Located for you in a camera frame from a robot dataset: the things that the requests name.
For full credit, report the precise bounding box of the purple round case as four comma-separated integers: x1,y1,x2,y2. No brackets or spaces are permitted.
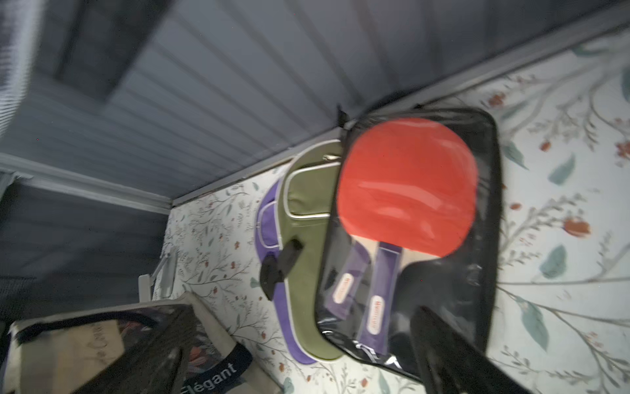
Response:
254,178,318,365

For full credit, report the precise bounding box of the red ping pong paddle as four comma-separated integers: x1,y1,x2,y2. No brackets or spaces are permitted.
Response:
315,108,502,381

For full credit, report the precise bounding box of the floral canvas tote bag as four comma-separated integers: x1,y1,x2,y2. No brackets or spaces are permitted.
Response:
1,293,282,393

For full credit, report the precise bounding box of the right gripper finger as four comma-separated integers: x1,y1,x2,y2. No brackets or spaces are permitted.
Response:
410,306,528,393

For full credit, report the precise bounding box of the white folding phone stand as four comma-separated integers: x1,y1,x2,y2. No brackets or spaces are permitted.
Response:
138,246,179,303

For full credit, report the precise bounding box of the olive green paddle cover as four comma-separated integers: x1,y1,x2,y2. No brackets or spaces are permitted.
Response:
276,139,343,363

